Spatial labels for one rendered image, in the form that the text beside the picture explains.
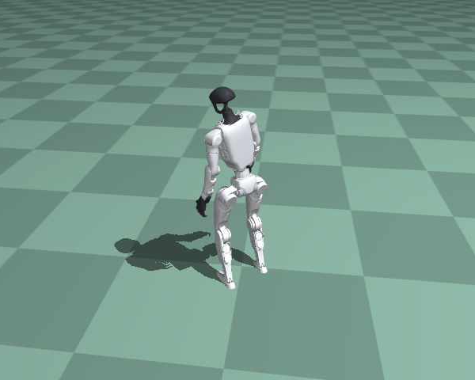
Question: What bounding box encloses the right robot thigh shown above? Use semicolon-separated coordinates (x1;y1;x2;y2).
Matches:
245;175;268;231

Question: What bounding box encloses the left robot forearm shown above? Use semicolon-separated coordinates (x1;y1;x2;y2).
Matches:
201;166;216;201

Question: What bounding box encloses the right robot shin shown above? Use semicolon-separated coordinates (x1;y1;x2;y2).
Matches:
249;216;264;268

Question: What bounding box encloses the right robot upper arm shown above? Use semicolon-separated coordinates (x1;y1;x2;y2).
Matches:
241;111;260;148

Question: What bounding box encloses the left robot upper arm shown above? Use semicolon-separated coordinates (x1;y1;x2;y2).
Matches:
204;128;222;177

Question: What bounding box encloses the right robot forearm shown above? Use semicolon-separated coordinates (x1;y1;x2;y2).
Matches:
248;145;260;166

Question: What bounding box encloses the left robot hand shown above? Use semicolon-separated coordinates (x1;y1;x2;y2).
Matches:
196;196;211;217

